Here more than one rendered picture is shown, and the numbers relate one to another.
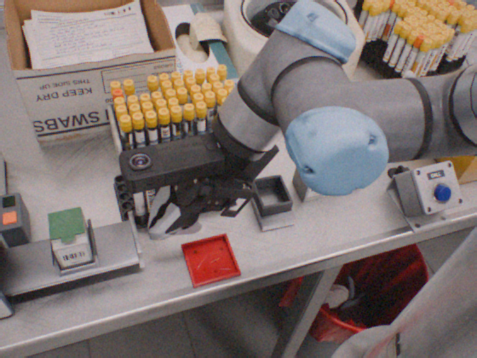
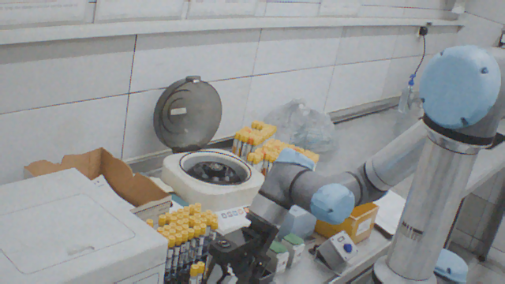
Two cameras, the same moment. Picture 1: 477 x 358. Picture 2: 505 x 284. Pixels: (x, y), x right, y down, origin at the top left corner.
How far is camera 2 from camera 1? 0.75 m
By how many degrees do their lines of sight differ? 37
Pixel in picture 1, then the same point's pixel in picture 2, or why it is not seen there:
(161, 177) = (237, 249)
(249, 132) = (275, 215)
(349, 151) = (344, 198)
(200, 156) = (248, 237)
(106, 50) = not seen: hidden behind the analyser
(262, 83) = (278, 188)
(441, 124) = (364, 185)
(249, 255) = not seen: outside the picture
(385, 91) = (342, 177)
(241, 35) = (193, 184)
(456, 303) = (417, 192)
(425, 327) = (412, 207)
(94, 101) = not seen: hidden behind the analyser
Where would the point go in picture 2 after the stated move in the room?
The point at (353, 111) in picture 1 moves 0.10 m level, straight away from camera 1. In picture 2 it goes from (338, 184) to (325, 160)
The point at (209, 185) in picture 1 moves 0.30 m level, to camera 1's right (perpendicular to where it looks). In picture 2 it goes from (253, 254) to (373, 241)
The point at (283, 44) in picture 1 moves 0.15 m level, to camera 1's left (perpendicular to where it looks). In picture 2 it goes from (286, 168) to (215, 169)
